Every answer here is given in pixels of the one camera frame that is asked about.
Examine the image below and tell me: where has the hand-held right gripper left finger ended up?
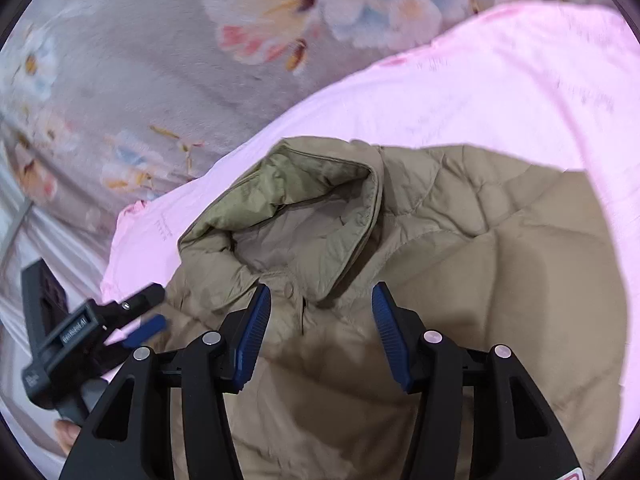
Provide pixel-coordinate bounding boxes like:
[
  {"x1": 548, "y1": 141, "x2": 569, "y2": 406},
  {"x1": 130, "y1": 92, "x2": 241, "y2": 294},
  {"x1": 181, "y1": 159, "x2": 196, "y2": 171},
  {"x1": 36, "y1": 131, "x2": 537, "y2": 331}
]
[{"x1": 59, "y1": 282, "x2": 273, "y2": 480}]

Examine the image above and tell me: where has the grey floral blanket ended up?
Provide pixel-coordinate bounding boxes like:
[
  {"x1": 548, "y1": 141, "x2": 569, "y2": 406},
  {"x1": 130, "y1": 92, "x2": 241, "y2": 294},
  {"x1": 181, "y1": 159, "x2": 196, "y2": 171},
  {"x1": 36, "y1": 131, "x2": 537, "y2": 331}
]
[{"x1": 0, "y1": 0, "x2": 616, "y2": 241}]

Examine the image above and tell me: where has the khaki quilted jacket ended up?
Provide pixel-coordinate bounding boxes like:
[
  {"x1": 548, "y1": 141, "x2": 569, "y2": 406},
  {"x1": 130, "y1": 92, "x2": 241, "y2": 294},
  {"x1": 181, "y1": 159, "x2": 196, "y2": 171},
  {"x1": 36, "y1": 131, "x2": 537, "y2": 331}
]
[{"x1": 162, "y1": 135, "x2": 628, "y2": 480}]

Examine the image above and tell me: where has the person's left hand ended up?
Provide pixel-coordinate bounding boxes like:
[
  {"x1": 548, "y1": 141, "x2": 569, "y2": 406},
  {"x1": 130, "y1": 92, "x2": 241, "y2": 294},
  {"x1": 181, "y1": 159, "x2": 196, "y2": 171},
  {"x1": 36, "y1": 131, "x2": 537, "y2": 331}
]
[{"x1": 55, "y1": 419, "x2": 83, "y2": 448}]

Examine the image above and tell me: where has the pink bed sheet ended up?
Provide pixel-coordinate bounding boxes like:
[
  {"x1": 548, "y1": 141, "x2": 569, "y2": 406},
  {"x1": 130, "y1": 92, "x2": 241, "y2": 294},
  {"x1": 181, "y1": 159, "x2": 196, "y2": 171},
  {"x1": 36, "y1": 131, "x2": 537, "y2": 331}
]
[{"x1": 99, "y1": 2, "x2": 640, "y2": 463}]

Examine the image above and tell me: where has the white curtain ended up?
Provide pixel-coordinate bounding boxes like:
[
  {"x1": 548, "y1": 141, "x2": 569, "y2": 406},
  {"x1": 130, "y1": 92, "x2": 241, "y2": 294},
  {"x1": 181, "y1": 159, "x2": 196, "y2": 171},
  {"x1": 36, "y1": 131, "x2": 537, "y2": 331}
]
[{"x1": 0, "y1": 160, "x2": 121, "y2": 476}]

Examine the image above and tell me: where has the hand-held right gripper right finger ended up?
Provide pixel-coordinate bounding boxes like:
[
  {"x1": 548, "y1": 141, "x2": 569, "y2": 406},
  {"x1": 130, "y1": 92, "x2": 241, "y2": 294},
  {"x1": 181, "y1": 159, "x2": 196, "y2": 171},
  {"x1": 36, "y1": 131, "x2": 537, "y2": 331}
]
[{"x1": 371, "y1": 281, "x2": 586, "y2": 480}]

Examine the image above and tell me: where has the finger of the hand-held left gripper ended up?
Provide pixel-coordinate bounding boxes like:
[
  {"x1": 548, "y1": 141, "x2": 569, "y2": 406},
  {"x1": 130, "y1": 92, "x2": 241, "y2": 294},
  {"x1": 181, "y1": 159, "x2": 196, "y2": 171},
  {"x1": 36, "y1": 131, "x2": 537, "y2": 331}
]
[
  {"x1": 104, "y1": 313, "x2": 169, "y2": 351},
  {"x1": 99, "y1": 284, "x2": 166, "y2": 329}
]

